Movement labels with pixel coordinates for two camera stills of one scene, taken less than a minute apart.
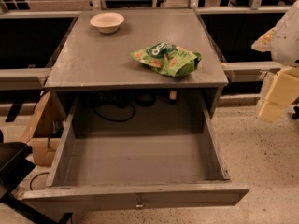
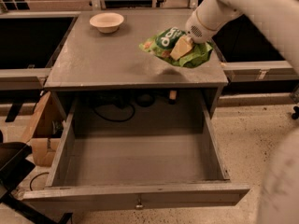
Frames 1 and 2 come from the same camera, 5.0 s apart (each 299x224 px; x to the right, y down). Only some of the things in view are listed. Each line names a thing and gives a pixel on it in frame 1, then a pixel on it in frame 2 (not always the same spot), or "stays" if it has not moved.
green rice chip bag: x=168 y=59 to x=164 y=41
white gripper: x=287 y=42 to x=196 y=29
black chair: x=15 y=163 stays
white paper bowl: x=106 y=22 stays
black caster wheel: x=295 y=116 stays
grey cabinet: x=137 y=73 stays
